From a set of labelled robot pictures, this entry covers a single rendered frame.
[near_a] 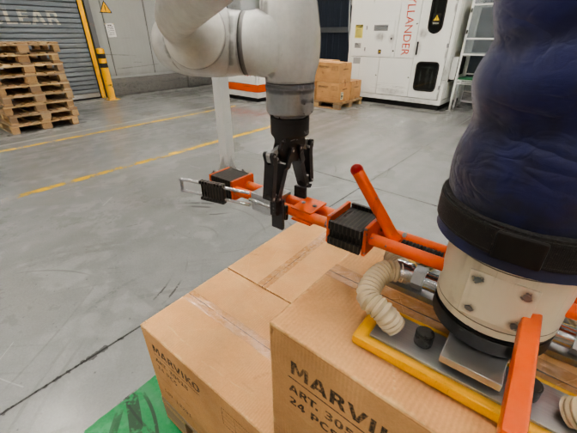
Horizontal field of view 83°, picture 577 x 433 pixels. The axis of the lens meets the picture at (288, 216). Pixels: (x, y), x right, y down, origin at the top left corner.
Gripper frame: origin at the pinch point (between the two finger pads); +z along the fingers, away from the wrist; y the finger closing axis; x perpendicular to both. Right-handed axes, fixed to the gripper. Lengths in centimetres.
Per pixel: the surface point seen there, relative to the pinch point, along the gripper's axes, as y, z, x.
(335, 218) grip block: -1.6, -2.6, -12.5
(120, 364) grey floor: -19, 107, 90
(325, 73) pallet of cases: 581, 34, 363
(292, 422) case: -18.4, 38.6, -15.5
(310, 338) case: -16.6, 12.8, -17.9
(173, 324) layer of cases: -12, 53, 41
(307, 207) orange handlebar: -0.7, -2.4, -5.4
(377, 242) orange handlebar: -2.3, -1.3, -21.7
